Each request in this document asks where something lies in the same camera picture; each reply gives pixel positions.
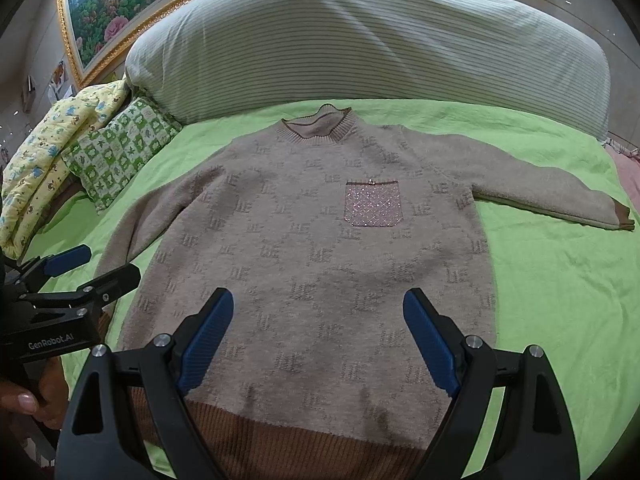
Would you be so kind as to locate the green white patterned pillow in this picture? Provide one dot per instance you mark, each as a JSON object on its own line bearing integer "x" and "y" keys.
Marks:
{"x": 106, "y": 160}

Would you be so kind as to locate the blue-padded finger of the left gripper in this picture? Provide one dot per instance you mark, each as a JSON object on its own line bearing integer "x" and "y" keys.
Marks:
{"x": 63, "y": 262}
{"x": 110, "y": 286}

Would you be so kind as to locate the person's left hand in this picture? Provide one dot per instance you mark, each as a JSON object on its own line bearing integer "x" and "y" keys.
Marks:
{"x": 47, "y": 404}

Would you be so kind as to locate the beige knit sweater brown trim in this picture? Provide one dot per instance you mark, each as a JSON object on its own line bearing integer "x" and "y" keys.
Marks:
{"x": 318, "y": 226}

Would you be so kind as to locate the green bed sheet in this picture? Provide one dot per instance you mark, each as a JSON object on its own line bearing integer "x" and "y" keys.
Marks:
{"x": 571, "y": 289}

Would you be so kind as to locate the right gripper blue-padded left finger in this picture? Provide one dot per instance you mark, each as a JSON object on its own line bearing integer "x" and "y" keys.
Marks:
{"x": 101, "y": 438}

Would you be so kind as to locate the yellow printed quilt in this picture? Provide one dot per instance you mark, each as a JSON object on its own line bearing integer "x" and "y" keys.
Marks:
{"x": 36, "y": 173}

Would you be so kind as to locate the pink fabric at bedside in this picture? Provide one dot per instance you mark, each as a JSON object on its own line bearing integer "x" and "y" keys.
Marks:
{"x": 628, "y": 171}

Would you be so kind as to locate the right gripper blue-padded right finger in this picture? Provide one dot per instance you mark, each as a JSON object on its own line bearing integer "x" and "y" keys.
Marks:
{"x": 534, "y": 437}

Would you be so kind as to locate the striped white green duvet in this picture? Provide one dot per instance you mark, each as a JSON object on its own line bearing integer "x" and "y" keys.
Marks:
{"x": 214, "y": 58}

